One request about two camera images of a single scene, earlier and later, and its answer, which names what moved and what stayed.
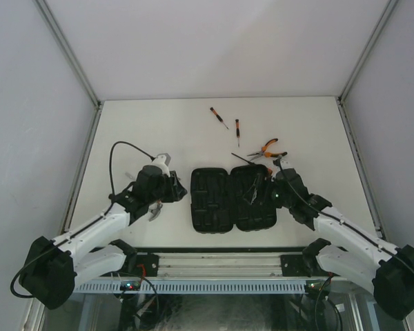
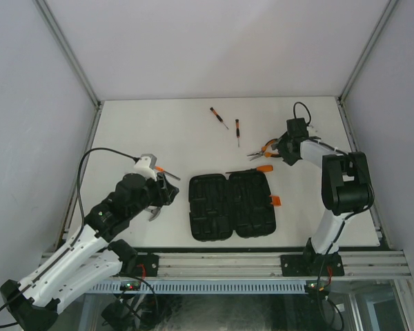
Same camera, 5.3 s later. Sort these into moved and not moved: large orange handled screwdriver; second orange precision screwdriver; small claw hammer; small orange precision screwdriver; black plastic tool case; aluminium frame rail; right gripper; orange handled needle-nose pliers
Moved: black plastic tool case; large orange handled screwdriver; right gripper
Not moved: aluminium frame rail; small claw hammer; small orange precision screwdriver; second orange precision screwdriver; orange handled needle-nose pliers
